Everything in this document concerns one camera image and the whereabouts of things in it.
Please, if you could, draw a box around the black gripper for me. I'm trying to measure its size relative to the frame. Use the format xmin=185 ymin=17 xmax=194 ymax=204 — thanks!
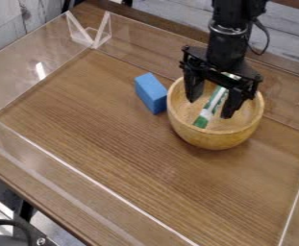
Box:
xmin=181 ymin=45 xmax=264 ymax=119

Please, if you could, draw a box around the black metal frame piece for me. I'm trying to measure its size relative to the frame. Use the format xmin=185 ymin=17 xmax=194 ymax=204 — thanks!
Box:
xmin=13 ymin=215 xmax=59 ymax=246

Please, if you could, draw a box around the blue rectangular block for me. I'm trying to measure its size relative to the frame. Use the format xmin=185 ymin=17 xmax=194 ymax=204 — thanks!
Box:
xmin=136 ymin=73 xmax=168 ymax=114

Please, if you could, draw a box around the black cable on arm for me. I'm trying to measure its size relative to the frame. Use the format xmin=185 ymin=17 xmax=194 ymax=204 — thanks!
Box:
xmin=247 ymin=18 xmax=272 ymax=56

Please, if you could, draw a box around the green and white marker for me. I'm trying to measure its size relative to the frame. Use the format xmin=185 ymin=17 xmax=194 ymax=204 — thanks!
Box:
xmin=193 ymin=86 xmax=228 ymax=129

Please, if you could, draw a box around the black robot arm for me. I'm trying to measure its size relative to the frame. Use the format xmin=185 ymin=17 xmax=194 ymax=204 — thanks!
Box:
xmin=181 ymin=0 xmax=271 ymax=119

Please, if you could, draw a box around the brown wooden bowl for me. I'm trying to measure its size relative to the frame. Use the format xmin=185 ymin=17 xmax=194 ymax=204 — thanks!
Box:
xmin=168 ymin=77 xmax=265 ymax=150

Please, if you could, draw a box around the clear acrylic corner bracket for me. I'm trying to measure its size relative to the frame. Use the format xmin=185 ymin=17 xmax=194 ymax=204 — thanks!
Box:
xmin=66 ymin=12 xmax=113 ymax=49

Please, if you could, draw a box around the black cable lower left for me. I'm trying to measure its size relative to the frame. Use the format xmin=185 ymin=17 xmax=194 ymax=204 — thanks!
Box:
xmin=0 ymin=219 xmax=31 ymax=246

